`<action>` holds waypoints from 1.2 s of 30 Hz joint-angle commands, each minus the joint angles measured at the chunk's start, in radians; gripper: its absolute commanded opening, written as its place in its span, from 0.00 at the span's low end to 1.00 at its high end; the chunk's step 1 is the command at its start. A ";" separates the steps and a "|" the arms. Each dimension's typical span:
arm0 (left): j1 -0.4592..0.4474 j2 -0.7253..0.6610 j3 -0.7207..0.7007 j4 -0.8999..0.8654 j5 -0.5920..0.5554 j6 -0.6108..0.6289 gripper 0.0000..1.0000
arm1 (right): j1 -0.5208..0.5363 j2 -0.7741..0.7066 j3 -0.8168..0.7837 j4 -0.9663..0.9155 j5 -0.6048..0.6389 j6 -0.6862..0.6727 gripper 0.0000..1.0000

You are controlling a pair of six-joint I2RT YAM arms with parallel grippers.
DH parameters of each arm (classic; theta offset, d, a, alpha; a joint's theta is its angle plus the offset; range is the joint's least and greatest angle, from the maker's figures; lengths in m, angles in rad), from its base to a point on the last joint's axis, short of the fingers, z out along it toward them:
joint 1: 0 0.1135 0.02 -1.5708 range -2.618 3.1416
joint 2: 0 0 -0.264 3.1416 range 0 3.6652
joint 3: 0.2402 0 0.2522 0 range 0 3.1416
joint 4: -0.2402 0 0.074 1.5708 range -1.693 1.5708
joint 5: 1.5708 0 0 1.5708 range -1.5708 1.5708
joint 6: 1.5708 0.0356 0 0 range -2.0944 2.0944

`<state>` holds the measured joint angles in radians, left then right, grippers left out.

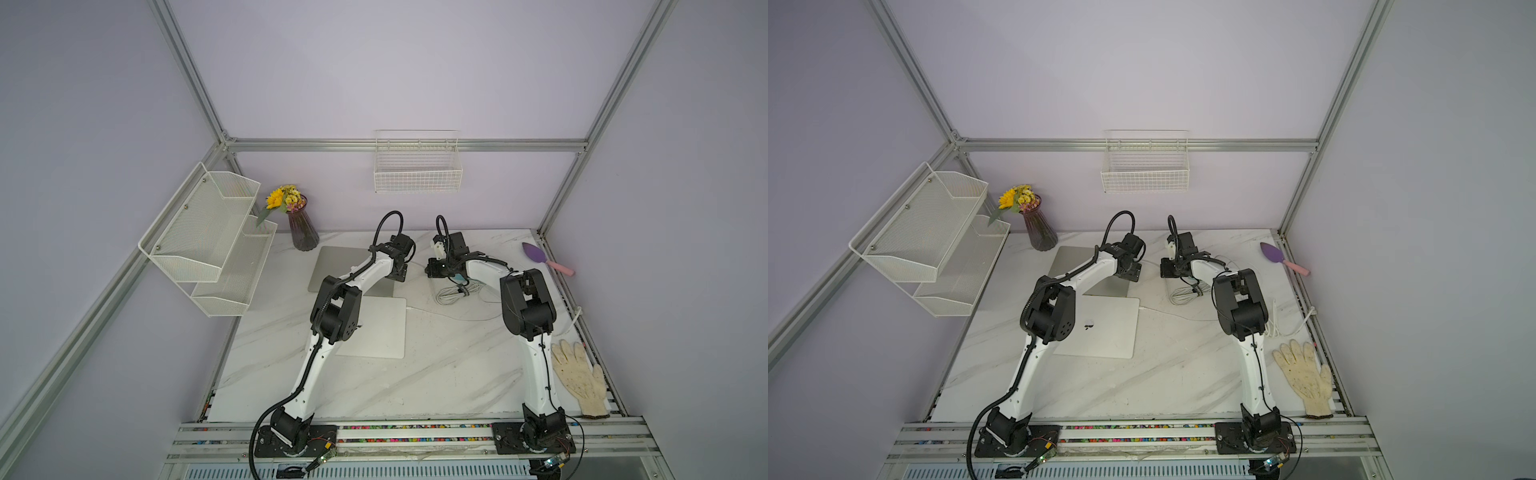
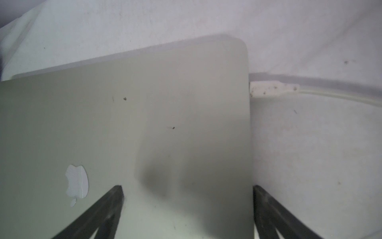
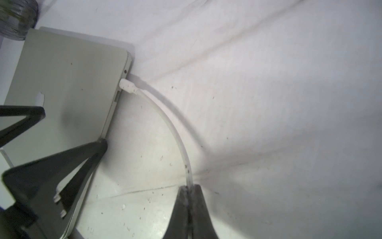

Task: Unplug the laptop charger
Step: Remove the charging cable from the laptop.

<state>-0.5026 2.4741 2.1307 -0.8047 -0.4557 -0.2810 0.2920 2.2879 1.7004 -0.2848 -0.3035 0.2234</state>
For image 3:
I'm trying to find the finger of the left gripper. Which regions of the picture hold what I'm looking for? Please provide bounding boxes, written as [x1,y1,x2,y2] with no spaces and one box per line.
[0,105,46,148]
[1,139,107,239]

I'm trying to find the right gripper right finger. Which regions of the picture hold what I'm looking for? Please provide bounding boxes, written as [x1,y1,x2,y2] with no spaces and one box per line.
[189,184,218,239]

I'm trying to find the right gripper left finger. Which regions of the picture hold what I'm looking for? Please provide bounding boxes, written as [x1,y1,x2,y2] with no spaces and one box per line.
[163,186,189,239]

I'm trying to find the white charger cable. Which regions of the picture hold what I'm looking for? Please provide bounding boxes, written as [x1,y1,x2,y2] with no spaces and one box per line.
[118,78,194,187]

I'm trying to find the silver grey laptop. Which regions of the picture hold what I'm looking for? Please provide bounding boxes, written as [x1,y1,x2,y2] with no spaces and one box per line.
[0,28,132,239]

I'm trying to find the purple glass vase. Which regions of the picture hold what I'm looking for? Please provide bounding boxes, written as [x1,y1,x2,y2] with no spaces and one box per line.
[1,0,39,41]

